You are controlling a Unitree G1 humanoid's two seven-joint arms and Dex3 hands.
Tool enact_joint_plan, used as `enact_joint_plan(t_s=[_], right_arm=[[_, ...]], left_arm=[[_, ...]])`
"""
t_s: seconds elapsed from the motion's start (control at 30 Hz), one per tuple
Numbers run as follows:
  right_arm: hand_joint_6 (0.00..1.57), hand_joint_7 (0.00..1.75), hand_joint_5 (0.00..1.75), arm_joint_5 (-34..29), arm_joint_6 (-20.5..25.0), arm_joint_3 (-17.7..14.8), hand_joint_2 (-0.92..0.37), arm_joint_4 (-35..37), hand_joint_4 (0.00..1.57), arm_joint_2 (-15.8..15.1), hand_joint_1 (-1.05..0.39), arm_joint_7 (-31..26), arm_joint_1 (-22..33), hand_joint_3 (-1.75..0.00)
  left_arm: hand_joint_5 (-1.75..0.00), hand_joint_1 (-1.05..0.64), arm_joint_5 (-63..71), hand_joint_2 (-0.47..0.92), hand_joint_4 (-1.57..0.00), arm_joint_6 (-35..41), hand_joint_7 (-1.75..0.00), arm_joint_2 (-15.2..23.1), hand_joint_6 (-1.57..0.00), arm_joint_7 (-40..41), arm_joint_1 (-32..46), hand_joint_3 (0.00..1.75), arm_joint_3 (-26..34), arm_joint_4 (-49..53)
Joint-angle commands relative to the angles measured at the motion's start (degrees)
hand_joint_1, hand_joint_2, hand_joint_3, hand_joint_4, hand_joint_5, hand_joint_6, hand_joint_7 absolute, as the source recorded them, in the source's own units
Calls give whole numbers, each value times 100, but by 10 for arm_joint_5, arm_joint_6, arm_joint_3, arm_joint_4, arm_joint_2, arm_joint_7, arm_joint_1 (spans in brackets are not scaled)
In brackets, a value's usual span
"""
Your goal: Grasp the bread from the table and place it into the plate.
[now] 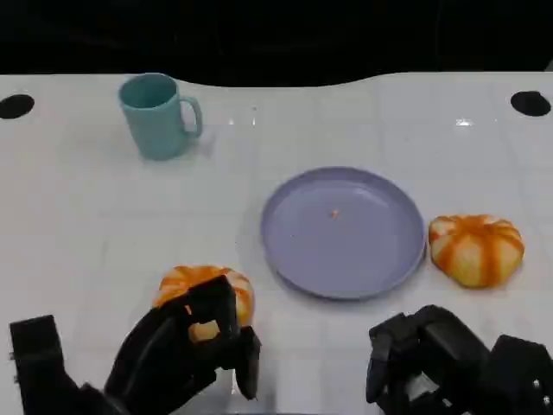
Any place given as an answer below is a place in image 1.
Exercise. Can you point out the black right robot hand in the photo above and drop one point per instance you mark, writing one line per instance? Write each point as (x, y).
(436, 346)

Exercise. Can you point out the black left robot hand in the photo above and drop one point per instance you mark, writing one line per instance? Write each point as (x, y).
(151, 354)

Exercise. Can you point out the orange white toy bread roll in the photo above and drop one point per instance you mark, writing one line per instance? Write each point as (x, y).
(244, 298)
(475, 250)

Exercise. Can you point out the lilac plate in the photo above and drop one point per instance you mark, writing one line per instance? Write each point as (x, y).
(341, 250)

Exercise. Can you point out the pale green mug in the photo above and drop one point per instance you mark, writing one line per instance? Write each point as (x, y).
(153, 125)

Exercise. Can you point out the black table grommet hole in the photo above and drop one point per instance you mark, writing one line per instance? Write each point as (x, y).
(530, 103)
(15, 106)

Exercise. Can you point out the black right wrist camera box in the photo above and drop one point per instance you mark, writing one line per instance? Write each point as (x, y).
(523, 376)

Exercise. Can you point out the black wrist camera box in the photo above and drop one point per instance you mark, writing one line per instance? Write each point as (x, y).
(523, 376)
(39, 359)

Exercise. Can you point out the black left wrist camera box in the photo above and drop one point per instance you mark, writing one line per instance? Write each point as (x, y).
(39, 359)

